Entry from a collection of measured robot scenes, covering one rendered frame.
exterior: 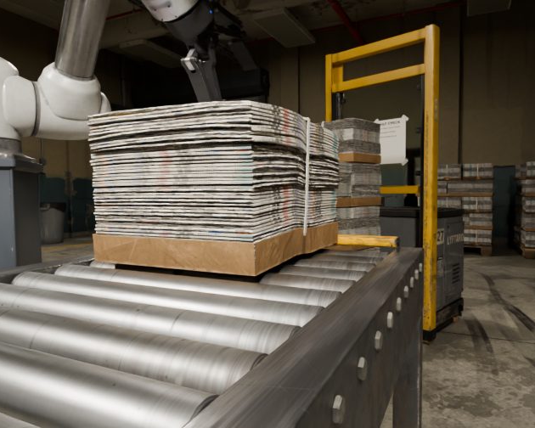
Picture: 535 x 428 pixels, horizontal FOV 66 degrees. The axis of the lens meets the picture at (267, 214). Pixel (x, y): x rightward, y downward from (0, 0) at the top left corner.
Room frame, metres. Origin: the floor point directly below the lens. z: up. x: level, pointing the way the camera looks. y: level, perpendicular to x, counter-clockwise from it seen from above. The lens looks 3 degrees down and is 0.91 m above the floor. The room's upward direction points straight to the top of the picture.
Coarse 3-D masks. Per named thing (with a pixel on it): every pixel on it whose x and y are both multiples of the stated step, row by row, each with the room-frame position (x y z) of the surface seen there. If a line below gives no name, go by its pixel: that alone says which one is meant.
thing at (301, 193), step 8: (304, 120) 0.67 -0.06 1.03; (304, 128) 0.67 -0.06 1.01; (304, 136) 0.67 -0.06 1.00; (312, 136) 0.70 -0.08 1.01; (304, 144) 0.68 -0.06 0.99; (312, 144) 0.70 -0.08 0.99; (304, 152) 0.68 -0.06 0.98; (312, 152) 0.70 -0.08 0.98; (304, 160) 0.68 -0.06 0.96; (304, 168) 0.68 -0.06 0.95; (304, 176) 0.68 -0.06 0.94; (304, 184) 0.68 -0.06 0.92; (296, 192) 0.66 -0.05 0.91; (304, 192) 0.69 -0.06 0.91; (296, 200) 0.65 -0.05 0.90; (304, 200) 0.68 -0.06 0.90; (296, 208) 0.66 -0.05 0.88; (304, 208) 0.69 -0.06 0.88; (296, 216) 0.65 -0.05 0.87; (304, 216) 0.70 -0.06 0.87
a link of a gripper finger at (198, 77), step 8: (192, 56) 0.63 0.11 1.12; (184, 64) 0.64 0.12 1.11; (192, 64) 0.63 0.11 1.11; (200, 64) 0.64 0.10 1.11; (192, 72) 0.65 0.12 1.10; (200, 72) 0.64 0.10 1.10; (192, 80) 0.66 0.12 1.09; (200, 80) 0.65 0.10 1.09; (200, 88) 0.66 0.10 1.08; (208, 88) 0.66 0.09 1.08; (200, 96) 0.67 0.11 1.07; (208, 96) 0.66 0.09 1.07
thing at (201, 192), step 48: (96, 144) 0.62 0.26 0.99; (144, 144) 0.60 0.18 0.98; (192, 144) 0.55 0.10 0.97; (240, 144) 0.52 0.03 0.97; (288, 144) 0.60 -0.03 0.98; (96, 192) 0.64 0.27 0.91; (144, 192) 0.60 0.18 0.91; (192, 192) 0.57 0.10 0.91; (240, 192) 0.53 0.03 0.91; (288, 192) 0.62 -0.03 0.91; (240, 240) 0.53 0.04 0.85
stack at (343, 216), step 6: (336, 210) 2.00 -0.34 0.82; (342, 210) 2.04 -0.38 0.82; (348, 210) 2.08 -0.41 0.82; (336, 216) 2.01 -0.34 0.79; (342, 216) 2.04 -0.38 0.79; (348, 216) 2.08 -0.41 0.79; (342, 222) 2.04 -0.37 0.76; (348, 222) 2.08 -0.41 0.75; (342, 228) 2.04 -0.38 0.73; (348, 228) 2.08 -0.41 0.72
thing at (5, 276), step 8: (80, 256) 0.72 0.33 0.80; (88, 256) 0.72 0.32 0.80; (32, 264) 0.64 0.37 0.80; (40, 264) 0.64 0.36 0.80; (48, 264) 0.64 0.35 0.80; (56, 264) 0.64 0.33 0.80; (64, 264) 0.65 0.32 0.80; (72, 264) 0.66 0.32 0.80; (80, 264) 0.67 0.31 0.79; (88, 264) 0.69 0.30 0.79; (0, 272) 0.58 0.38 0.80; (8, 272) 0.58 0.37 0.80; (16, 272) 0.58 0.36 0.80; (40, 272) 0.61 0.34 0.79; (48, 272) 0.62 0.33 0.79; (0, 280) 0.55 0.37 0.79; (8, 280) 0.57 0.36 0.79
